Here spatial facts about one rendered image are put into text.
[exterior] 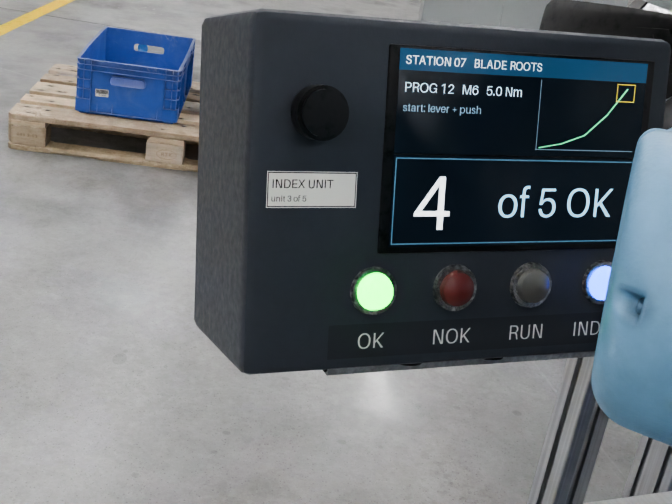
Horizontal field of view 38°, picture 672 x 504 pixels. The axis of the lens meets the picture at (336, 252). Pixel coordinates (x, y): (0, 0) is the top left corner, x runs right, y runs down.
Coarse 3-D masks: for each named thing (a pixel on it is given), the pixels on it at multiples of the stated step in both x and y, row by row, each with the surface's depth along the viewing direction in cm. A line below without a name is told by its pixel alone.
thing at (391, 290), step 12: (360, 276) 52; (372, 276) 52; (384, 276) 53; (360, 288) 52; (372, 288) 52; (384, 288) 53; (396, 288) 53; (360, 300) 53; (372, 300) 52; (384, 300) 53; (372, 312) 53
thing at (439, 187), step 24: (408, 168) 53; (432, 168) 53; (456, 168) 54; (408, 192) 53; (432, 192) 53; (456, 192) 54; (408, 216) 53; (432, 216) 54; (456, 216) 54; (408, 240) 53; (432, 240) 54; (456, 240) 55
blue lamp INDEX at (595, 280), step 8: (592, 264) 58; (600, 264) 58; (608, 264) 58; (592, 272) 58; (600, 272) 58; (608, 272) 58; (584, 280) 58; (592, 280) 58; (600, 280) 58; (608, 280) 58; (584, 288) 58; (592, 288) 58; (600, 288) 58; (592, 296) 58; (600, 296) 58
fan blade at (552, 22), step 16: (560, 0) 146; (544, 16) 147; (560, 16) 145; (576, 16) 142; (592, 16) 140; (608, 16) 138; (624, 16) 136; (640, 16) 134; (656, 16) 132; (576, 32) 142; (592, 32) 140; (608, 32) 138; (624, 32) 136; (640, 32) 134; (656, 32) 132
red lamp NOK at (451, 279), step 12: (456, 264) 55; (444, 276) 54; (456, 276) 54; (468, 276) 55; (444, 288) 54; (456, 288) 54; (468, 288) 55; (444, 300) 55; (456, 300) 54; (468, 300) 55
